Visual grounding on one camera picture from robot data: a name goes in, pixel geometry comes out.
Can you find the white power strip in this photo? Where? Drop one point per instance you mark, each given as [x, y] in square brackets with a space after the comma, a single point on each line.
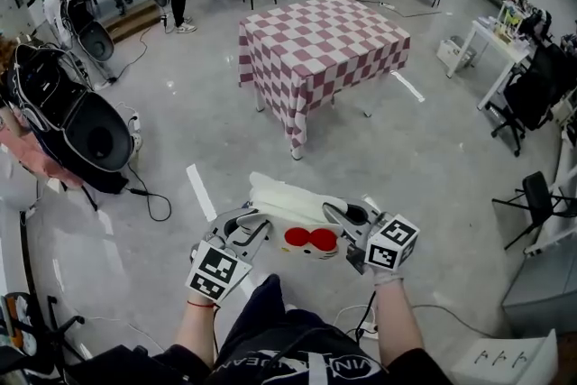
[134, 121]
[388, 5]
[369, 329]

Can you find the white bin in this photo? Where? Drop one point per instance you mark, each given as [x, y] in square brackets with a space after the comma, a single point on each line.
[453, 52]

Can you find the wooden step platform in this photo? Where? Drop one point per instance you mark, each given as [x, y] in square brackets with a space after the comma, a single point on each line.
[130, 20]

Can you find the white desk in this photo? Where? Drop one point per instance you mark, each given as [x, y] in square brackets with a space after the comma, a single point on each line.
[496, 45]

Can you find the white wristband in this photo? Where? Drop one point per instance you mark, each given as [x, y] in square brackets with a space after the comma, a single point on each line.
[387, 277]

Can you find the pink checkered cloth table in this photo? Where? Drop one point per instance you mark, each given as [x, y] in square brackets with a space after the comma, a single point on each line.
[315, 40]

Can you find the person's right forearm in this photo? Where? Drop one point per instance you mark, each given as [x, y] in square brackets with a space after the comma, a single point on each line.
[396, 320]

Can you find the black folding chair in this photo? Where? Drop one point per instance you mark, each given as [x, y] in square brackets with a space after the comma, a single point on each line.
[538, 194]

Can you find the white plush toy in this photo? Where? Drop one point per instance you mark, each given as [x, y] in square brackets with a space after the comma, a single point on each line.
[288, 203]

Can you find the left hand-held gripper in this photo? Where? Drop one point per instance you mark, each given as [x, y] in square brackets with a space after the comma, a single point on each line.
[212, 270]

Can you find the pink quilted cloth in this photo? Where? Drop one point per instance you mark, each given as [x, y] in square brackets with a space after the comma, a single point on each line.
[27, 149]

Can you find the person's black printed t-shirt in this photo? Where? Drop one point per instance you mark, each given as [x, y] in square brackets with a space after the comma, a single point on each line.
[293, 367]

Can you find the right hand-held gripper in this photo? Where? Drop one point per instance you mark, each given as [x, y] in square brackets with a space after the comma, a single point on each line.
[392, 243]

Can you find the white cardboard box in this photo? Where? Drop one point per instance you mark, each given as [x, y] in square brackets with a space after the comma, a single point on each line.
[509, 356]

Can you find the black office chair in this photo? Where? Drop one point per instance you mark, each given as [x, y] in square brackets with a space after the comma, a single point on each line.
[536, 94]

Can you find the person's left forearm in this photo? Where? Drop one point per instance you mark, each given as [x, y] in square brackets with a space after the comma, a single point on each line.
[194, 329]

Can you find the person's black trousers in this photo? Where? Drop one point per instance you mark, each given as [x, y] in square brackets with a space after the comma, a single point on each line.
[261, 306]

